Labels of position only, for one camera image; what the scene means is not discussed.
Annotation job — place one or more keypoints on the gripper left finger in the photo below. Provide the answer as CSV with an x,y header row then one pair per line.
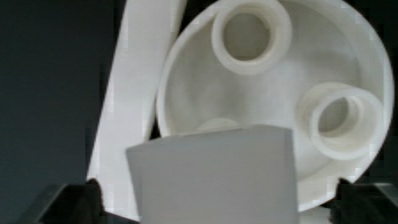
x,y
67,205

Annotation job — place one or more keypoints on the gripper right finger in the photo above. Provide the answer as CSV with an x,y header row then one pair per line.
x,y
364,204

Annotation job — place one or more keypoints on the white round stool seat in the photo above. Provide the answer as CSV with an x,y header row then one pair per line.
x,y
279,64

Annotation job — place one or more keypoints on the white right barrier wall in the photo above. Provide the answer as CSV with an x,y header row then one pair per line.
x,y
147,32

